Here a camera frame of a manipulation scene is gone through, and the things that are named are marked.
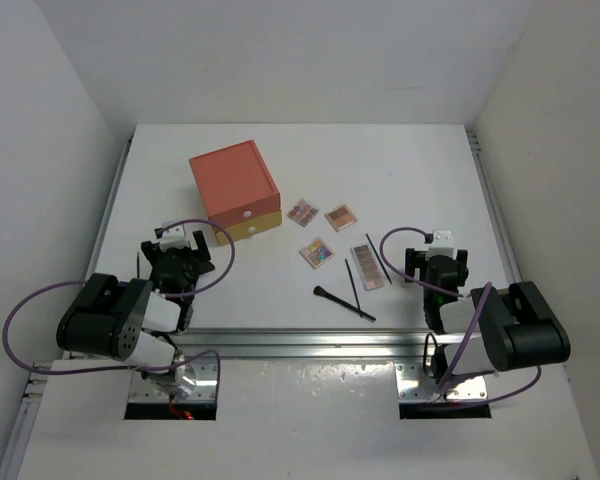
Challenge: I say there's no yellow drawer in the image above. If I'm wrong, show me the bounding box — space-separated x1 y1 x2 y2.
208 208 282 245

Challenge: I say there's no black fluffy makeup brush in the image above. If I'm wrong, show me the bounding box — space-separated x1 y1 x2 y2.
313 286 376 322

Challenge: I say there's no colourful glitter eyeshadow palette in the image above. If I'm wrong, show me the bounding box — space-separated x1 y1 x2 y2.
299 237 334 269

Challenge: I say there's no four-pan brown eyeshadow palette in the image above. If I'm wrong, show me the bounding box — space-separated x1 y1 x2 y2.
325 204 357 232

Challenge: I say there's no thin black makeup brush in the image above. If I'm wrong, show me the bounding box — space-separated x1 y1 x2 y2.
344 258 364 319

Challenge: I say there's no thin black liner brush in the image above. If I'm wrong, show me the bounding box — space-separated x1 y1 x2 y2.
365 232 393 285

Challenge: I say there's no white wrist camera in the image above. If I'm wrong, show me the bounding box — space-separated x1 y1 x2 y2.
155 221 189 252
425 229 455 259

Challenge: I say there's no black fan makeup brush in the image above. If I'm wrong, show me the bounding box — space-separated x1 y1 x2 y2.
193 260 215 276

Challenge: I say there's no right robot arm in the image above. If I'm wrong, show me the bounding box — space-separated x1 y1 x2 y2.
405 248 571 395

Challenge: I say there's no aluminium rail frame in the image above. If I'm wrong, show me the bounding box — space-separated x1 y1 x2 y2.
170 328 463 360

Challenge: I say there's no nine-pan warm eyeshadow palette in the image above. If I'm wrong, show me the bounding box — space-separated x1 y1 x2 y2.
287 198 320 227

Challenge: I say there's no long nude eyeshadow palette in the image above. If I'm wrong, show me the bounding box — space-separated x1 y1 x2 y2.
351 243 384 291

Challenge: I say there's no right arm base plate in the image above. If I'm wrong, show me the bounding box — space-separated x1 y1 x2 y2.
394 361 489 405

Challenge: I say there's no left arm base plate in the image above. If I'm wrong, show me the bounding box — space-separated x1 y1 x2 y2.
128 362 218 404

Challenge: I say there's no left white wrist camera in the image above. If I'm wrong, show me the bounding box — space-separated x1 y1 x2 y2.
155 221 189 252

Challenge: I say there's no orange drawer box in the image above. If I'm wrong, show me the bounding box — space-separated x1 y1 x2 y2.
189 140 280 242

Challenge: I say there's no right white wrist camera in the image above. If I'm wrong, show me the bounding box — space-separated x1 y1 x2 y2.
425 229 455 259

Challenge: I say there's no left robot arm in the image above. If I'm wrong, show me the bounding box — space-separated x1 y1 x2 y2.
56 226 215 399

